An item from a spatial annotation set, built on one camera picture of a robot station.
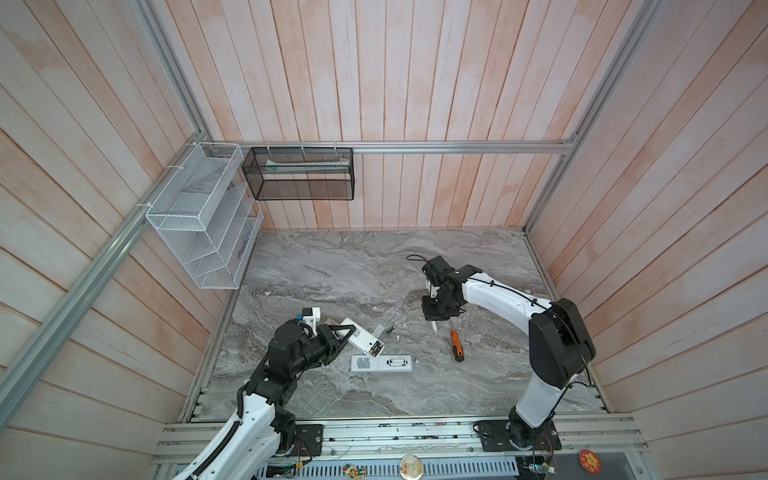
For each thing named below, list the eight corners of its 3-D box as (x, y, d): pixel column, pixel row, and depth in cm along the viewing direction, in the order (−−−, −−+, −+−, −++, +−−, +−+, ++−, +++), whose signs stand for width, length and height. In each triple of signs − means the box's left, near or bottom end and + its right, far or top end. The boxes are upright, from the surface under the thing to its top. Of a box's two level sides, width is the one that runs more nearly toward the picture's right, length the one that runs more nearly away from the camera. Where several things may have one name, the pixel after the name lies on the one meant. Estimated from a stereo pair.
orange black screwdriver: (454, 361, 88) (456, 358, 86) (449, 333, 94) (451, 329, 92) (463, 361, 88) (465, 358, 86) (458, 333, 94) (460, 329, 92)
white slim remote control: (350, 371, 87) (350, 368, 85) (351, 357, 89) (351, 354, 87) (412, 371, 87) (413, 368, 85) (411, 357, 89) (412, 354, 87)
